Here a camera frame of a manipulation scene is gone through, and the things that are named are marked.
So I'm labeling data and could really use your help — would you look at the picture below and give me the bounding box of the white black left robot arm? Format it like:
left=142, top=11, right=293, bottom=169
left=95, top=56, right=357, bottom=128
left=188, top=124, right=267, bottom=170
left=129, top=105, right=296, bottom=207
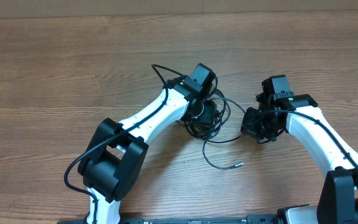
left=78, top=77, right=217, bottom=223

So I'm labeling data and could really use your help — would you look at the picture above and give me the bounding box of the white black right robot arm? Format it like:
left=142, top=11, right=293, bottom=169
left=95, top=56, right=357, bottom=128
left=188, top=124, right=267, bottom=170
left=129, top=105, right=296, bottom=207
left=241, top=91, right=358, bottom=223

